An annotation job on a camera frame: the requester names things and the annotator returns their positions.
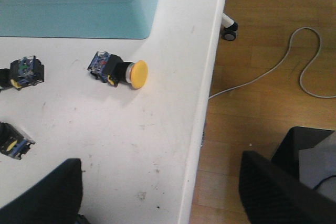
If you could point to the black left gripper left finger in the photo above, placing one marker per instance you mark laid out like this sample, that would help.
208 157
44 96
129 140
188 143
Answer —
54 199

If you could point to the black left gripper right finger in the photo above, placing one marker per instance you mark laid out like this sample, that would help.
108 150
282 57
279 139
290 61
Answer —
270 195

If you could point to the yellow button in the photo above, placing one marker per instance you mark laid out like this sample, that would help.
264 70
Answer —
112 69
14 143

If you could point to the black robot base box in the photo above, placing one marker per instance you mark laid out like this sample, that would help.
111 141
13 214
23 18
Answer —
307 154

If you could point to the green button near box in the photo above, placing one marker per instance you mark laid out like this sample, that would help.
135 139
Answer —
22 73

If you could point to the light blue plastic box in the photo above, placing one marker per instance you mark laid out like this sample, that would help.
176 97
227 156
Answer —
109 19

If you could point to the yellow button lying front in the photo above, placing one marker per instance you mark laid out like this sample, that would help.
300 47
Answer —
112 69

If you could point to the white table leg with caster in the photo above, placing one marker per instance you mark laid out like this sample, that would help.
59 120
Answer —
230 28

